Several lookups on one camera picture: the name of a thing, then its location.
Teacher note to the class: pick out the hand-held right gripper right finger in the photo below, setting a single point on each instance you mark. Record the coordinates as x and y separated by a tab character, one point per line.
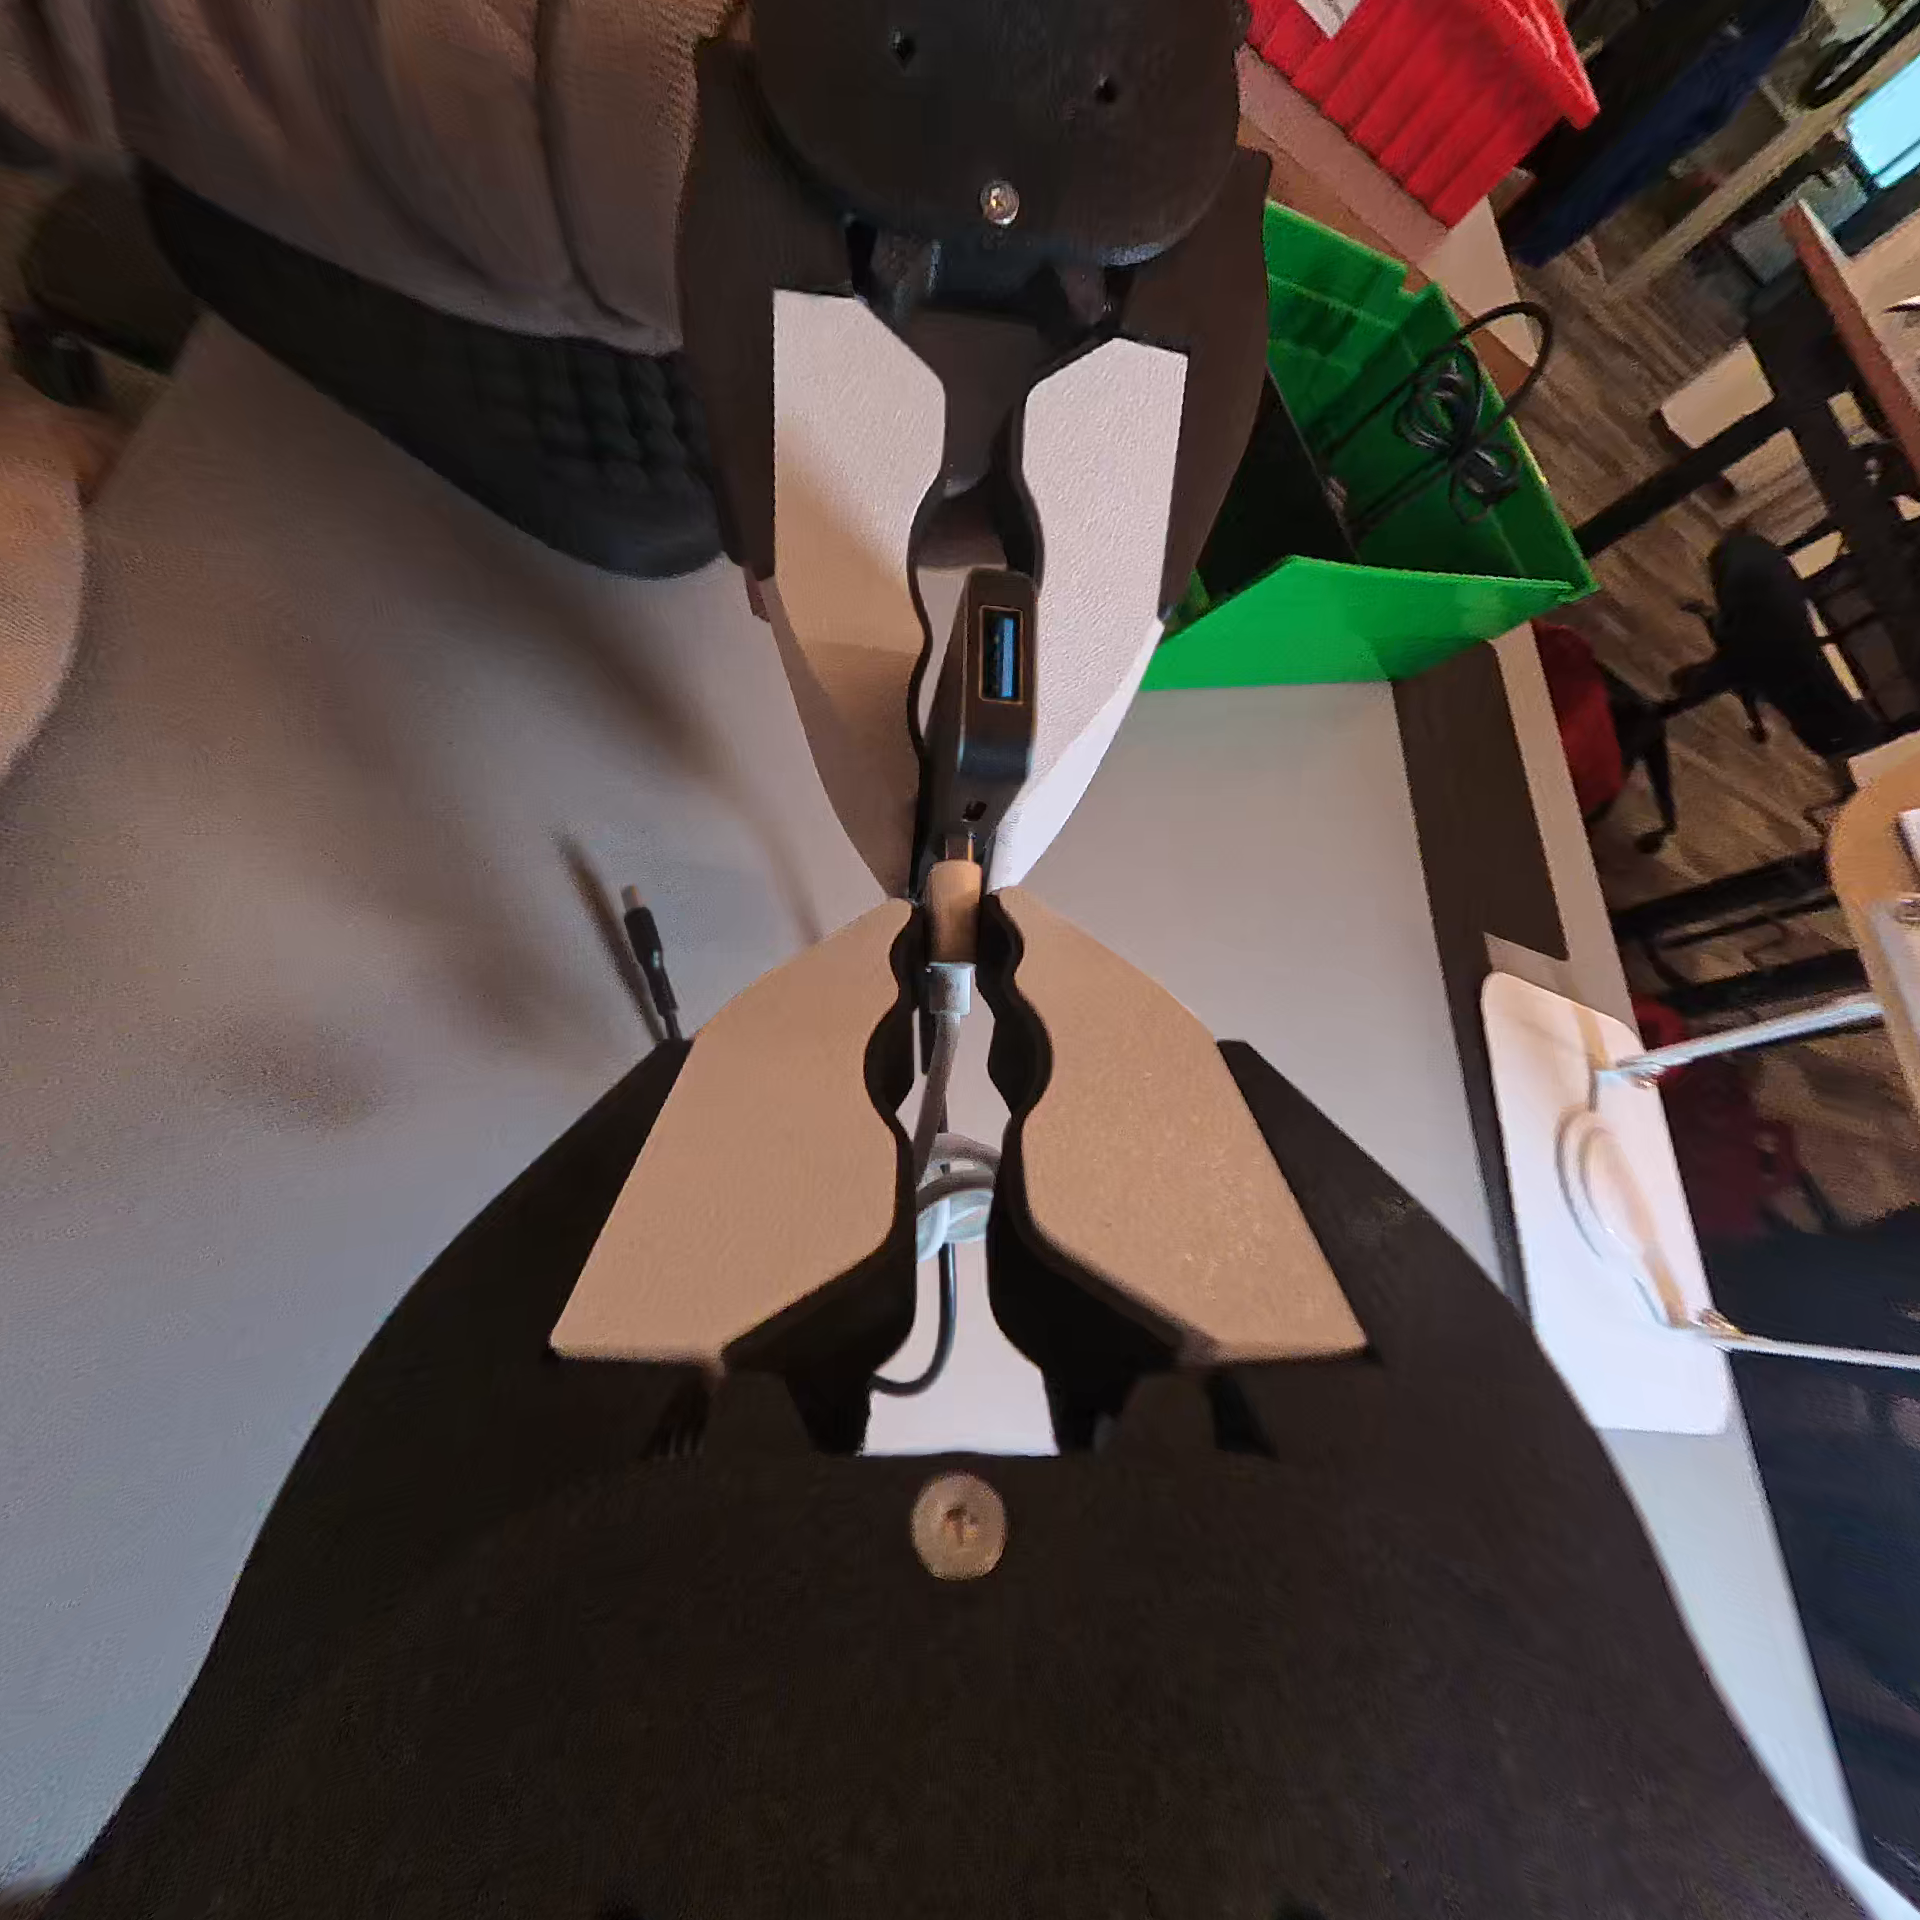
1168	1169

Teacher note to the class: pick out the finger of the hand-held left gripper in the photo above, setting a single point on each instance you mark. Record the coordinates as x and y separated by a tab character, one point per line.
1112	524
837	524

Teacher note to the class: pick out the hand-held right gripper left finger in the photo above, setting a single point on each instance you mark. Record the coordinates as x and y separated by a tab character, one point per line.
721	1169

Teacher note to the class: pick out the slim grey usb hub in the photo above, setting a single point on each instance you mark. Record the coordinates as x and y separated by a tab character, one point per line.
984	748

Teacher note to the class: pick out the green plastic bin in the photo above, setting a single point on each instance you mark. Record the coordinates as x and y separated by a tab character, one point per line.
1347	625

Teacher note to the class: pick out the white lamp base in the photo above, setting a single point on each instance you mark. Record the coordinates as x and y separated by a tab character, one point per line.
1532	1051

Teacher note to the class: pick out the red plastic bin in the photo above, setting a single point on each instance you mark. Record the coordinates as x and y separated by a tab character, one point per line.
1425	93

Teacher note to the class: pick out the red stool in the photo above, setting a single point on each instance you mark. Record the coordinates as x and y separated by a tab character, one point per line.
1574	721

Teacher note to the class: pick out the dark red plastic object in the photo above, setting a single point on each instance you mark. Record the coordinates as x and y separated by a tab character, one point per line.
1726	1128

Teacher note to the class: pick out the black office chair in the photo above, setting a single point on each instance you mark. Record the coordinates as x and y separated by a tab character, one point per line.
1760	602

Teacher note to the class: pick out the blue hanging garment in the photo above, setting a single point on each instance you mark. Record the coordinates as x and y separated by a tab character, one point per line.
1650	119

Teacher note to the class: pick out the wooden document board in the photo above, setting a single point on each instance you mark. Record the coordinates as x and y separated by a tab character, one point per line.
1859	872

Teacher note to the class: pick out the wooden top office desk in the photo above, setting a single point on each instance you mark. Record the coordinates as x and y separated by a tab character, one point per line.
1843	317

